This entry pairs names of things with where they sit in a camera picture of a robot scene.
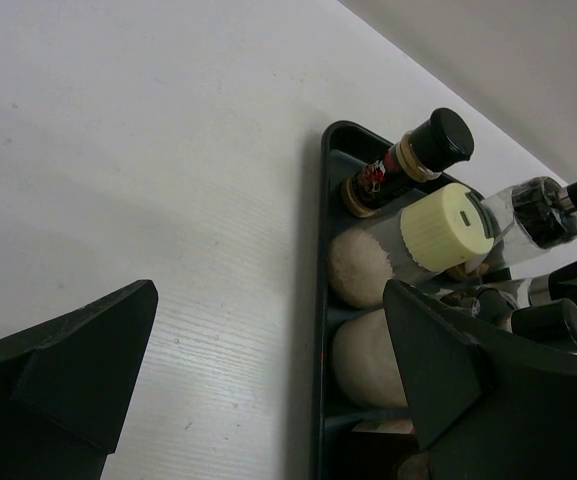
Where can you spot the yellow cap seasoning shaker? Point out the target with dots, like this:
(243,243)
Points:
(422,240)

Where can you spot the white cap dark spice jar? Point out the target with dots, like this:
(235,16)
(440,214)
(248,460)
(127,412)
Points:
(387,426)

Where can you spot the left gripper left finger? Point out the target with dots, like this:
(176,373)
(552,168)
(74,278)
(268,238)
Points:
(66,385)

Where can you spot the black cap pepper grinder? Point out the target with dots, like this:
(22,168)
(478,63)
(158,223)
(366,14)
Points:
(559,284)

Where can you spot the small brown spice bottle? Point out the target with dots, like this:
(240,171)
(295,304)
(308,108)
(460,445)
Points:
(420,156)

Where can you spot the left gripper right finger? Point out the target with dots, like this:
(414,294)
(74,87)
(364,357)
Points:
(539,397)

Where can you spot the black top grinder bottle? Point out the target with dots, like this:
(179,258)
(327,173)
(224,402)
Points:
(363,360)

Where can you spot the small dark cap bottle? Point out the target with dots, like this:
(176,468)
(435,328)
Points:
(528,220)

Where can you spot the pink cap seasoning shaker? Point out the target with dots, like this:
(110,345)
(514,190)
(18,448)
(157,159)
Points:
(553,324)

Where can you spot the black rectangular tray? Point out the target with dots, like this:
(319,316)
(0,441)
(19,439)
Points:
(325,300)

